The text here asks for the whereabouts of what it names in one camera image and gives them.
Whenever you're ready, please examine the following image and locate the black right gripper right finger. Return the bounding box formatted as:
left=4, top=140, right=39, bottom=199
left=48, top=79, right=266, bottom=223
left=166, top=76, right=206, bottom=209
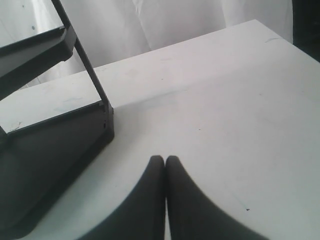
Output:
left=165, top=155, right=265, bottom=240

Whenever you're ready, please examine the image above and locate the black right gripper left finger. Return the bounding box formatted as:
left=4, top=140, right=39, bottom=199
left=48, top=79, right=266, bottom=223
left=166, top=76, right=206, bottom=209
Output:
left=82, top=155, right=165, bottom=240

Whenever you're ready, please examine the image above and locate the black two-tier shelf rack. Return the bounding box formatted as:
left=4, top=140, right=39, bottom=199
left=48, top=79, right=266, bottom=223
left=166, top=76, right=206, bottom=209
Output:
left=0, top=0, right=115, bottom=240

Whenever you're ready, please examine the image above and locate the white backdrop curtain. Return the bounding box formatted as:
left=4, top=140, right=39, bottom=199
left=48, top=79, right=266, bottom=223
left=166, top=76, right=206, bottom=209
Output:
left=0, top=0, right=293, bottom=88

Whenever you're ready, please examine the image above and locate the dark object at table edge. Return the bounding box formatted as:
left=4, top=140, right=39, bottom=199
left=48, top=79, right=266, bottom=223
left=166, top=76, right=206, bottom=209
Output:
left=292, top=0, right=320, bottom=61

